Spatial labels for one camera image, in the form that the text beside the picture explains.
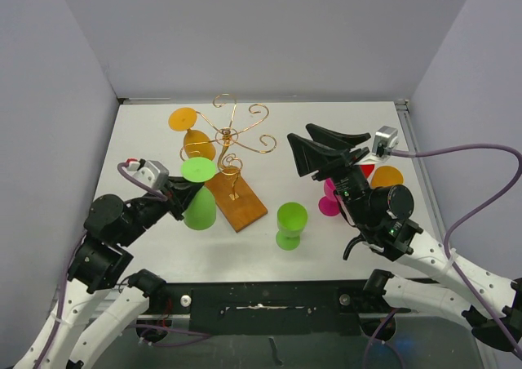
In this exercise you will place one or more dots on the orange plastic wine glass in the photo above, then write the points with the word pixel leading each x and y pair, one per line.
pixel 385 176
pixel 196 143

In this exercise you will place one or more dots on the aluminium frame rail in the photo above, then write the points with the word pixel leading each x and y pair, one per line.
pixel 424 173

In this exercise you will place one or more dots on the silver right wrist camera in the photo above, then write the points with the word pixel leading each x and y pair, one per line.
pixel 385 140

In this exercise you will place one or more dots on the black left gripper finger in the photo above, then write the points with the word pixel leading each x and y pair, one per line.
pixel 183 195
pixel 177 184

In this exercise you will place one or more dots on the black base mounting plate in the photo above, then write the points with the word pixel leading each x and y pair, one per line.
pixel 267 308

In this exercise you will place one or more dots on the pink plastic wine glass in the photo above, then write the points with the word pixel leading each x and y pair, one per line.
pixel 328 205

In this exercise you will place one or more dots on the green plastic wine glass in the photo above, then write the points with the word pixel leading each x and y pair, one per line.
pixel 291 219
pixel 202 211

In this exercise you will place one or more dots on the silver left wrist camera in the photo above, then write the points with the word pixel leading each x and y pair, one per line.
pixel 147 174

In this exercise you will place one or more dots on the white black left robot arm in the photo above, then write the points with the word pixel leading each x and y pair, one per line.
pixel 68 338

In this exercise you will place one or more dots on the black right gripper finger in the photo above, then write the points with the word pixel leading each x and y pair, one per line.
pixel 312 158
pixel 334 139

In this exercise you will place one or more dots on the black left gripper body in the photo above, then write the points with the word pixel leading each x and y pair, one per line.
pixel 148 210

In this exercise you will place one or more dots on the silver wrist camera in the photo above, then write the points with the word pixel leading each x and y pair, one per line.
pixel 147 174
pixel 385 140

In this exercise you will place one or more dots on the gold wire wine glass rack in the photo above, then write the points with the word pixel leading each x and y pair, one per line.
pixel 233 196

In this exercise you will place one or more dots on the red plastic wine glass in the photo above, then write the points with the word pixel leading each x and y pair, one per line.
pixel 367 170

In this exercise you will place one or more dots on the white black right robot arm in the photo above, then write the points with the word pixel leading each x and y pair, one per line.
pixel 487 305

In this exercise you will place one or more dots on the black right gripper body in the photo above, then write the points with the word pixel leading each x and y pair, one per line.
pixel 348 179

